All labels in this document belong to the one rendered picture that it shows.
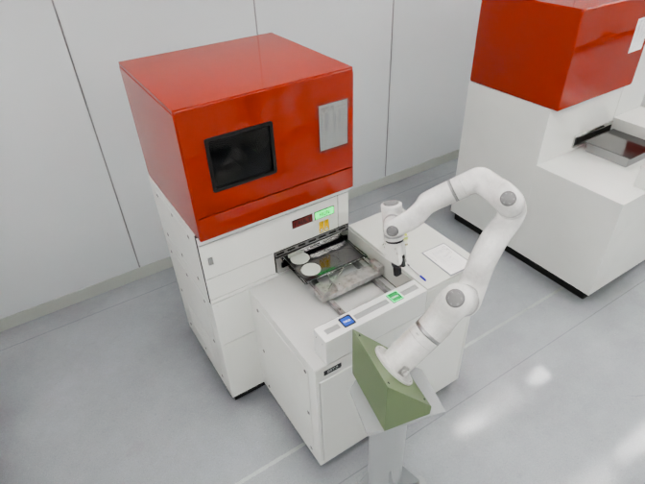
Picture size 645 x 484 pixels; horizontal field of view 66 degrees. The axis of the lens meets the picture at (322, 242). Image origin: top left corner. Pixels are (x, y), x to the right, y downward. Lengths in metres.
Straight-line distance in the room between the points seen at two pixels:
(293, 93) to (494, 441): 2.08
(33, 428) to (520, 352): 2.95
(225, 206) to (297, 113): 0.50
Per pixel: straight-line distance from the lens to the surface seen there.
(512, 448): 3.03
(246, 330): 2.71
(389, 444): 2.27
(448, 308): 1.82
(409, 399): 1.90
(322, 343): 2.08
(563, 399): 3.32
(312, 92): 2.17
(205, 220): 2.16
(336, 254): 2.57
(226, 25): 3.63
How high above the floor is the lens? 2.49
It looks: 37 degrees down
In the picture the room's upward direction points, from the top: 2 degrees counter-clockwise
